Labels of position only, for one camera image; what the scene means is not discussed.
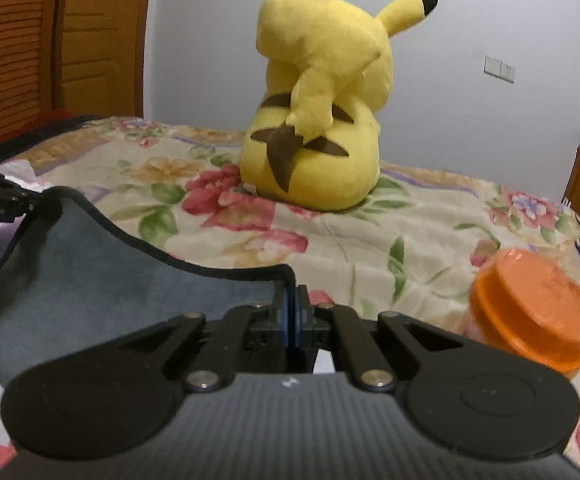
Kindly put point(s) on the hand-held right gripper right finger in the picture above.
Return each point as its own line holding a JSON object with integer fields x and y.
{"x": 300, "y": 325}

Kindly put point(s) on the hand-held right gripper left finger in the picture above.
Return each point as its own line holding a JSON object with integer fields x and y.
{"x": 286, "y": 325}

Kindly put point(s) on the grey-blue towel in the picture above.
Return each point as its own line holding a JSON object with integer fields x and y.
{"x": 94, "y": 275}

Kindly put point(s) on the floral bed blanket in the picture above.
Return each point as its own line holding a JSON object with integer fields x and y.
{"x": 370, "y": 245}

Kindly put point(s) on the wooden louvred wardrobe door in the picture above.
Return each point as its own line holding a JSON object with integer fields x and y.
{"x": 4, "y": 50}

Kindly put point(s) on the yellow plush toy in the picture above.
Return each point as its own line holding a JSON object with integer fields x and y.
{"x": 320, "y": 125}

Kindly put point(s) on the orange-lidded plastic jar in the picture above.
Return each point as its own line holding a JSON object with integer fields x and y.
{"x": 532, "y": 310}

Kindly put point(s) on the white wall socket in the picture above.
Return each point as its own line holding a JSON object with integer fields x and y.
{"x": 500, "y": 68}

